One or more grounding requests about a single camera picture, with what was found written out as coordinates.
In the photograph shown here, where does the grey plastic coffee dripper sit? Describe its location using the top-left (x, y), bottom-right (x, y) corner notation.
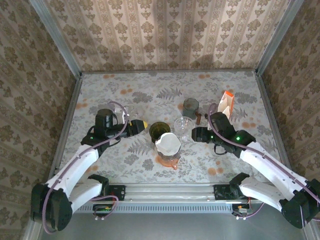
top-left (156, 149), bottom-right (181, 163)

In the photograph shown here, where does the clear plastic coffee dripper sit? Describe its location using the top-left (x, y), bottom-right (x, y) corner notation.
top-left (174, 116), bottom-right (196, 143)

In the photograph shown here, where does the white paper coffee filter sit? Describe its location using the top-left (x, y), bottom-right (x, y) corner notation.
top-left (154, 132), bottom-right (182, 156)

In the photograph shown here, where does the green plastic coffee dripper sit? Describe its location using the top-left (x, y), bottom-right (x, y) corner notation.
top-left (149, 121), bottom-right (172, 145)

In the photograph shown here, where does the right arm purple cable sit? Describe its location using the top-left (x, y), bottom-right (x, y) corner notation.
top-left (207, 103), bottom-right (320, 221)

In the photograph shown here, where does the orange white filter pack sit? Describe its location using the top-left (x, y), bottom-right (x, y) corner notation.
top-left (216, 90), bottom-right (236, 119)

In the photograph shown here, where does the floral patterned tablecloth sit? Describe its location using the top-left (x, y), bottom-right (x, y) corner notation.
top-left (59, 71), bottom-right (288, 185)

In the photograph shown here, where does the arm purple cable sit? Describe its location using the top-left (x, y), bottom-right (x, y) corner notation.
top-left (207, 103), bottom-right (320, 221)
top-left (42, 101), bottom-right (129, 235)

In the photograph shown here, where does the aluminium frame post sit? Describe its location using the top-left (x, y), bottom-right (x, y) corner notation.
top-left (29, 0), bottom-right (83, 79)
top-left (255, 0), bottom-right (305, 76)

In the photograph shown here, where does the aluminium table edge rail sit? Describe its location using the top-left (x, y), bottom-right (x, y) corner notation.
top-left (254, 72), bottom-right (292, 171)
top-left (49, 73), bottom-right (83, 176)

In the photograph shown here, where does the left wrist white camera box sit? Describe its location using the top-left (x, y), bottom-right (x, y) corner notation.
top-left (113, 106), bottom-right (130, 125)

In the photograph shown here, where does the perforated grey cable duct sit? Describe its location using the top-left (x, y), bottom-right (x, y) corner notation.
top-left (72, 202), bottom-right (235, 214)

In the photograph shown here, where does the wide aluminium base rail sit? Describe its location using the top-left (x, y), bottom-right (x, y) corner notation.
top-left (72, 183), bottom-right (283, 202)

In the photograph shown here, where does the grey server with brown handle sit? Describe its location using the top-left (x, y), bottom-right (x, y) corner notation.
top-left (182, 98), bottom-right (202, 125)

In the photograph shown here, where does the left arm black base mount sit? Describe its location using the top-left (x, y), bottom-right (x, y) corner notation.
top-left (99, 184), bottom-right (126, 201)

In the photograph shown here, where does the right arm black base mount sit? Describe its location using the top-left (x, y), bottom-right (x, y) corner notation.
top-left (213, 184), bottom-right (241, 201)

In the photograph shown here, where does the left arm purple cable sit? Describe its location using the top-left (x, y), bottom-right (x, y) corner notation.
top-left (42, 101), bottom-right (129, 235)

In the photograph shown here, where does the grey metal cabinet top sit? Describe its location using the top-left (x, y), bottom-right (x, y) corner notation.
top-left (23, 204), bottom-right (308, 240)

